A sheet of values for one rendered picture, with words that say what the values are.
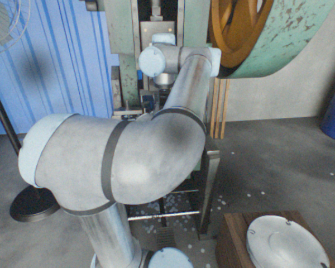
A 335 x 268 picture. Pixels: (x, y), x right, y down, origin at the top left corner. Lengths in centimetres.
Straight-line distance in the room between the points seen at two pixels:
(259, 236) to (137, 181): 87
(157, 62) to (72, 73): 179
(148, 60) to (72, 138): 36
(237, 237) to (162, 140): 87
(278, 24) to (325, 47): 222
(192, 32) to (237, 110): 186
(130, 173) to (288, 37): 69
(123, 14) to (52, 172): 71
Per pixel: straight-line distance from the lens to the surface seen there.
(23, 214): 177
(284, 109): 300
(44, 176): 32
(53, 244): 157
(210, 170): 104
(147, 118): 94
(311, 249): 113
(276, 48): 83
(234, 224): 111
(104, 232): 43
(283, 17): 77
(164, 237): 125
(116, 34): 91
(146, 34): 95
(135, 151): 25
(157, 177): 25
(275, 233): 110
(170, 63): 59
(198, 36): 94
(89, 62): 225
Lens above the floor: 123
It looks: 32 degrees down
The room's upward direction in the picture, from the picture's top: straight up
